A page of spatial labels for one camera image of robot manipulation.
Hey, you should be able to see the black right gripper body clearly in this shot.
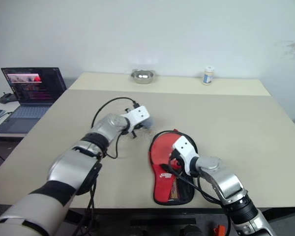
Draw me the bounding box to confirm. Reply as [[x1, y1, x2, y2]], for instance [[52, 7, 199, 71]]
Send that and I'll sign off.
[[168, 149, 185, 173]]

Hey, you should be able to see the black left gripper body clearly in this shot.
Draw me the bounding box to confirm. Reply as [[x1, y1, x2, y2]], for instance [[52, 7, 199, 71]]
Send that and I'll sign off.
[[126, 123, 149, 134]]

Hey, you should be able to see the red paddle case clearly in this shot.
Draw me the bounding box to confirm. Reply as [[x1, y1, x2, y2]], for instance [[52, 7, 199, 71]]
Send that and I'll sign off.
[[148, 128, 199, 205]]

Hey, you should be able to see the steel bowl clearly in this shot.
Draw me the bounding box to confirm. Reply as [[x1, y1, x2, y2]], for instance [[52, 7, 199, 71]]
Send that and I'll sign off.
[[130, 69, 155, 85]]

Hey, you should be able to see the dark rounded shape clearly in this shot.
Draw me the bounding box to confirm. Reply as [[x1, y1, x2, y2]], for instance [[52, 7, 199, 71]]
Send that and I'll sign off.
[[181, 225, 203, 236]]

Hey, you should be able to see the small white bottle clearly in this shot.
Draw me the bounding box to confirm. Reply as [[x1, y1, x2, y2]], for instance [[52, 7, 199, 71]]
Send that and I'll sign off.
[[202, 65, 215, 86]]

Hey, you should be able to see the open laptop computer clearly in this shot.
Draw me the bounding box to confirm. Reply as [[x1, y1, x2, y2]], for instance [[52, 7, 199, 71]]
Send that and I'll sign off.
[[0, 66, 67, 135]]

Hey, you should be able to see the black handheld controller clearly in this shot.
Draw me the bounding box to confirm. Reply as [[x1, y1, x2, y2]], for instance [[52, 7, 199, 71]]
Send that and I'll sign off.
[[0, 92, 17, 104]]

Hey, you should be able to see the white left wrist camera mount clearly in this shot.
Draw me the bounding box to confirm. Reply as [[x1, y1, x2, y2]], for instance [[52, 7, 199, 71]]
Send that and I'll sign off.
[[121, 105, 151, 131]]

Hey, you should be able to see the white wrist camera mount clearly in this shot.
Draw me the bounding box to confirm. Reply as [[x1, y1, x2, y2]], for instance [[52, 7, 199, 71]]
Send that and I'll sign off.
[[121, 105, 151, 131], [172, 136, 200, 177]]

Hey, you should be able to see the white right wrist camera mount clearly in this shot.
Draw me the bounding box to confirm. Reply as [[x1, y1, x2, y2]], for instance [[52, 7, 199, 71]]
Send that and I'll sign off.
[[172, 136, 200, 177]]

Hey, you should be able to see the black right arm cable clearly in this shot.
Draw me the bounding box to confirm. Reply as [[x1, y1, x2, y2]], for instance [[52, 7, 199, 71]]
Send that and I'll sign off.
[[168, 157, 233, 236]]

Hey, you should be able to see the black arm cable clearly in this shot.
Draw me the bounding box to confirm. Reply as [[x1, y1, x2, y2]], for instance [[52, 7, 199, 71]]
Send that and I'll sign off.
[[168, 157, 233, 236], [82, 97, 141, 236]]

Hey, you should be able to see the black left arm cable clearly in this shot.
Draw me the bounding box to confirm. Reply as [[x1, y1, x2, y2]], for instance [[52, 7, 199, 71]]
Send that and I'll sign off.
[[82, 97, 141, 236]]

